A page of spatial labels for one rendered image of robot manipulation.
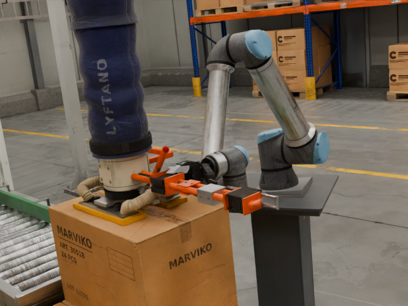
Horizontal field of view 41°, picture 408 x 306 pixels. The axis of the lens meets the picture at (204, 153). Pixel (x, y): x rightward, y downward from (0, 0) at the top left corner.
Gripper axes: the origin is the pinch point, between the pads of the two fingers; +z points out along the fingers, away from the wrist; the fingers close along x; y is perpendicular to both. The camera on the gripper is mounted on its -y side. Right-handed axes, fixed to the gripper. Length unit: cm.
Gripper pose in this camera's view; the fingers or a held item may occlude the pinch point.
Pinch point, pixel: (172, 182)
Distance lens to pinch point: 184.1
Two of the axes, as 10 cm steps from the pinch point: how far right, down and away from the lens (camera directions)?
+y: -6.9, -1.1, 7.2
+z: -7.2, 2.3, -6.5
